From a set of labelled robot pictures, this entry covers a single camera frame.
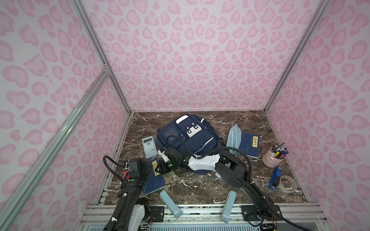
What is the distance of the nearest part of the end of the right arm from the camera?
0.74 metres

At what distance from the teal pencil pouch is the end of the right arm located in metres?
0.37

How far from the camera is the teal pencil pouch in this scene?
94 cm
